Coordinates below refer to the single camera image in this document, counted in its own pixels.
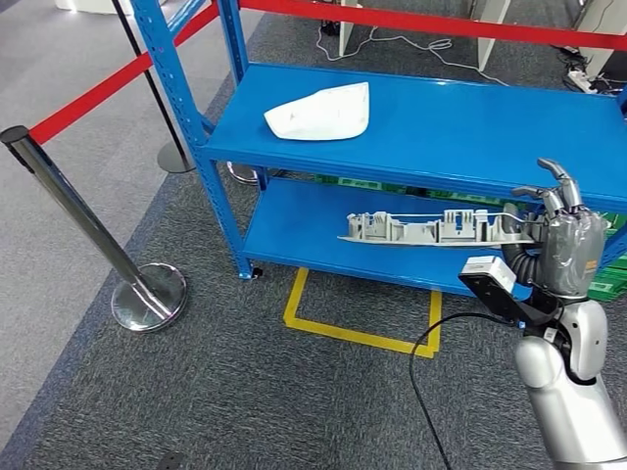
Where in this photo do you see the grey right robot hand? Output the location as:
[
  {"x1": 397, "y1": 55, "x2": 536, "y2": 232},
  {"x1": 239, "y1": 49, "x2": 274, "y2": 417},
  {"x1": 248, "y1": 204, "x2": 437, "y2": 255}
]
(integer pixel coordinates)
[{"x1": 511, "y1": 158, "x2": 609, "y2": 301}]

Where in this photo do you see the silver wheel hubcap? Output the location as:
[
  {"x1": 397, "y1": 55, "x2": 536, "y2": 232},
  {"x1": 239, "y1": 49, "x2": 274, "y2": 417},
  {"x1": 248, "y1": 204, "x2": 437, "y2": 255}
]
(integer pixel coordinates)
[{"x1": 336, "y1": 209, "x2": 545, "y2": 249}]

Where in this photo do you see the blue metal shelf rack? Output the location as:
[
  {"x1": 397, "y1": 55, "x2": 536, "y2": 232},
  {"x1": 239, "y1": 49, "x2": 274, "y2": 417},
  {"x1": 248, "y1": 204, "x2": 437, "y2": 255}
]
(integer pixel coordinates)
[{"x1": 129, "y1": 0, "x2": 627, "y2": 306}]

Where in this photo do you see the white plastic car part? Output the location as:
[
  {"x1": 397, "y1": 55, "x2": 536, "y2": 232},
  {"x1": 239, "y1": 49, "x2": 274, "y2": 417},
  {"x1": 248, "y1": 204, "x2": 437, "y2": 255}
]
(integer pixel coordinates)
[{"x1": 263, "y1": 81, "x2": 370, "y2": 142}]

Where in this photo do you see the white power strip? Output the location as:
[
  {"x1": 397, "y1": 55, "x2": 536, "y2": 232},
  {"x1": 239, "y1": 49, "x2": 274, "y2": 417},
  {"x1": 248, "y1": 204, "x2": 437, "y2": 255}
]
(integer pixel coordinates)
[{"x1": 567, "y1": 68, "x2": 601, "y2": 95}]

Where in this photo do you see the white desk panel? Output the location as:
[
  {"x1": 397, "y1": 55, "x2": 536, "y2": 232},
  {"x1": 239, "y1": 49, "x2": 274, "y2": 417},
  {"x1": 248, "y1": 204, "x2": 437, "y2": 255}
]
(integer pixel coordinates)
[
  {"x1": 577, "y1": 0, "x2": 627, "y2": 79},
  {"x1": 477, "y1": 0, "x2": 510, "y2": 72},
  {"x1": 338, "y1": 0, "x2": 361, "y2": 58}
]

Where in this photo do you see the red barrier belt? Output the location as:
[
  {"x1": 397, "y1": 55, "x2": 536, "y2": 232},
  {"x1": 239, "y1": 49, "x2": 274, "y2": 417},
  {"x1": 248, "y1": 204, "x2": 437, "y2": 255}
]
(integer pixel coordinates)
[
  {"x1": 238, "y1": 0, "x2": 627, "y2": 52},
  {"x1": 29, "y1": 0, "x2": 221, "y2": 147}
]

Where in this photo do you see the white display platform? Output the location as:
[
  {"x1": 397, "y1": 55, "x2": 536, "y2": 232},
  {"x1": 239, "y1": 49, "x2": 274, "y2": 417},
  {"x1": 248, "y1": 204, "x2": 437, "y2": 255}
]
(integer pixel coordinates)
[{"x1": 54, "y1": 0, "x2": 168, "y2": 16}]

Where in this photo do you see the black camera cable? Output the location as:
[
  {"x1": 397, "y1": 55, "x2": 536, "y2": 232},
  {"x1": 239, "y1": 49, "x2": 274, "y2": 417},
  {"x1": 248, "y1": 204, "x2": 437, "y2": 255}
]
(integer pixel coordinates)
[{"x1": 409, "y1": 312, "x2": 520, "y2": 470}]

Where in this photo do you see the white floor cable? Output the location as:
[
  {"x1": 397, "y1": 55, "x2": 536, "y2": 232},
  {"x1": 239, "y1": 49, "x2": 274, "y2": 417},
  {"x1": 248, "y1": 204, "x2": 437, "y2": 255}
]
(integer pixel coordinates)
[{"x1": 316, "y1": 24, "x2": 510, "y2": 87}]

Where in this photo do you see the chrome stanchion post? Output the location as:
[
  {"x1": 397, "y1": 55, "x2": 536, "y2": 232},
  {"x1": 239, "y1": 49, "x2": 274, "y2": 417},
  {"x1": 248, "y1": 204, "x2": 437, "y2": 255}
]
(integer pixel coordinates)
[
  {"x1": 226, "y1": 161, "x2": 259, "y2": 186},
  {"x1": 0, "y1": 124, "x2": 189, "y2": 333}
]

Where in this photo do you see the black stanchion post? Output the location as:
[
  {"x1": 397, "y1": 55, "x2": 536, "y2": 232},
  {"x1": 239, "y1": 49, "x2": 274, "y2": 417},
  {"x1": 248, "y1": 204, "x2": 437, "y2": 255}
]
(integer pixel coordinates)
[{"x1": 111, "y1": 0, "x2": 196, "y2": 174}]

